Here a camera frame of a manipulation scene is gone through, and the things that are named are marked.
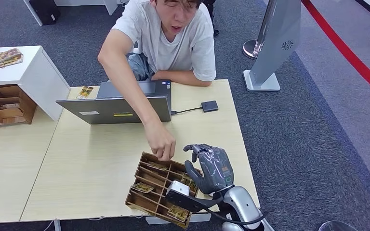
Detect person's right hand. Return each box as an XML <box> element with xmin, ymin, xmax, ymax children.
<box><xmin>143</xmin><ymin>121</ymin><xmax>177</xmax><ymax>162</ymax></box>

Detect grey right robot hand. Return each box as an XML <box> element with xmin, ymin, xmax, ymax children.
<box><xmin>183</xmin><ymin>143</ymin><xmax>235</xmax><ymax>196</ymax></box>

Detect wooden card organizer tray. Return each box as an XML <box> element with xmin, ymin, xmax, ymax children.
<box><xmin>124</xmin><ymin>151</ymin><xmax>203</xmax><ymax>230</ymax></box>

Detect yellow patterned ID card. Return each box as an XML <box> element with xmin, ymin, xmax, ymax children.
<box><xmin>76</xmin><ymin>86</ymin><xmax>94</xmax><ymax>100</ymax></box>

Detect person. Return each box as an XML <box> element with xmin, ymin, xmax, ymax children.
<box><xmin>97</xmin><ymin>0</ymin><xmax>217</xmax><ymax>162</ymax></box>

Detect white desk crossbar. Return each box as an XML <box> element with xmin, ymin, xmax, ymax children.
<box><xmin>145</xmin><ymin>213</ymin><xmax>212</xmax><ymax>225</ymax></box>

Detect small black box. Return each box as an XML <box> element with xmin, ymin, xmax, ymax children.
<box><xmin>201</xmin><ymin>100</ymin><xmax>220</xmax><ymax>113</ymax></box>

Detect grey laptop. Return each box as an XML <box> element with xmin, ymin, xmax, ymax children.
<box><xmin>55</xmin><ymin>79</ymin><xmax>173</xmax><ymax>125</ymax></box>

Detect black stand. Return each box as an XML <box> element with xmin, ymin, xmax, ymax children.
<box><xmin>204</xmin><ymin>0</ymin><xmax>220</xmax><ymax>36</ymax></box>

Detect clear plastic dome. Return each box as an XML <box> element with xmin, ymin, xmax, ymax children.
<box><xmin>318</xmin><ymin>220</ymin><xmax>359</xmax><ymax>231</ymax></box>

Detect white cabinet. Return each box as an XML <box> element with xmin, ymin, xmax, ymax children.
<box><xmin>0</xmin><ymin>45</ymin><xmax>71</xmax><ymax>122</ymax></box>

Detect grey standing sign panel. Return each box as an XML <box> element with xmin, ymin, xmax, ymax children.
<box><xmin>243</xmin><ymin>0</ymin><xmax>302</xmax><ymax>92</ymax></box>

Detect brown wooden shelf organizer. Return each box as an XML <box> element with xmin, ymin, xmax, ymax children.
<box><xmin>0</xmin><ymin>84</ymin><xmax>37</xmax><ymax>129</ymax></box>

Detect white desk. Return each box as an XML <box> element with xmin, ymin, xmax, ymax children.
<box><xmin>23</xmin><ymin>0</ymin><xmax>128</xmax><ymax>27</ymax></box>

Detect red barrier belt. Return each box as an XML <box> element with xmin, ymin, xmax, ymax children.
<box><xmin>301</xmin><ymin>0</ymin><xmax>370</xmax><ymax>104</ymax></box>

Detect stack of patterned cards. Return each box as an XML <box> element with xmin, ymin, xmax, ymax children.
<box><xmin>0</xmin><ymin>48</ymin><xmax>24</xmax><ymax>69</ymax></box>

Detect thin black laptop cable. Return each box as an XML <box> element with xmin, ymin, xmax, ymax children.
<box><xmin>171</xmin><ymin>106</ymin><xmax>202</xmax><ymax>115</ymax></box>

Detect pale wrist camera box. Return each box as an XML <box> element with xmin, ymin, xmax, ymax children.
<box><xmin>166</xmin><ymin>180</ymin><xmax>191</xmax><ymax>197</ymax></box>

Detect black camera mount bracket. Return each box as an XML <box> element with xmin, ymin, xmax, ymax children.
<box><xmin>164</xmin><ymin>190</ymin><xmax>225</xmax><ymax>214</ymax></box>

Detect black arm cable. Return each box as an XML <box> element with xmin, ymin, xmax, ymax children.
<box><xmin>204</xmin><ymin>208</ymin><xmax>268</xmax><ymax>225</ymax></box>

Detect chrome stanchion post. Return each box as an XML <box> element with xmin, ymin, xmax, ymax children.
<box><xmin>242</xmin><ymin>0</ymin><xmax>278</xmax><ymax>60</ymax></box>

